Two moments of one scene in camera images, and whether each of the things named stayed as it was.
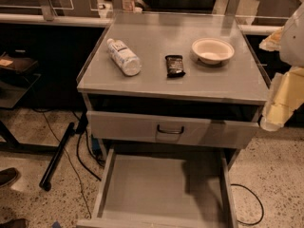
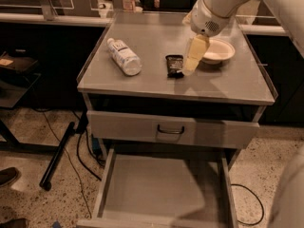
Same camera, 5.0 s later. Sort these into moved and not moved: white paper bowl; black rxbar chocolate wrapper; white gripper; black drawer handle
Moved: white gripper
Not moved: black rxbar chocolate wrapper; black drawer handle; white paper bowl
